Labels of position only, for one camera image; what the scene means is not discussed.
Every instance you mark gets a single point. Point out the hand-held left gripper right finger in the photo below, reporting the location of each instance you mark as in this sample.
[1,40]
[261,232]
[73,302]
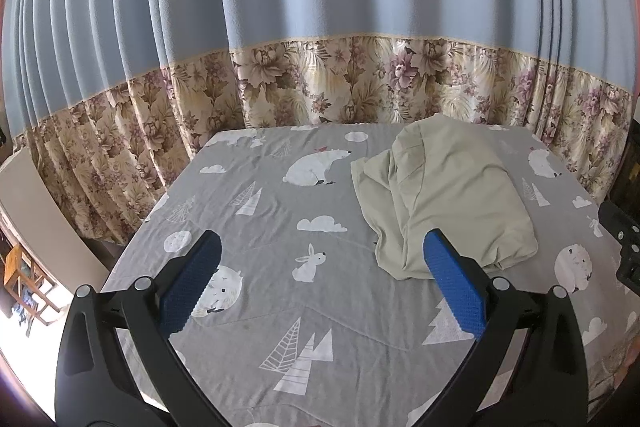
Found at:
[452,279]

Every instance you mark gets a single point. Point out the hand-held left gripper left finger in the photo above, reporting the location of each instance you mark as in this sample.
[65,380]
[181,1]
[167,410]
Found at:
[192,277]

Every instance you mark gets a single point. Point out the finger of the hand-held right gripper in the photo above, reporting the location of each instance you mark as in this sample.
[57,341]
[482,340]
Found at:
[617,219]

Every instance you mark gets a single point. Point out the beige jacket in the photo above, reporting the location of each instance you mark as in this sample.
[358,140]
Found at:
[450,187]

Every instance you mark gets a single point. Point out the bed with grey printed sheet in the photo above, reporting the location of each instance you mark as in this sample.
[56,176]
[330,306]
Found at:
[300,187]

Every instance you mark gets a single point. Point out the white board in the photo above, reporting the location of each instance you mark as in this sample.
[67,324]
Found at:
[40,217]

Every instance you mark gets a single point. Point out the wooden stool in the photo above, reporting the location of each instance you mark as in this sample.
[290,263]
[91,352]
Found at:
[12,264]

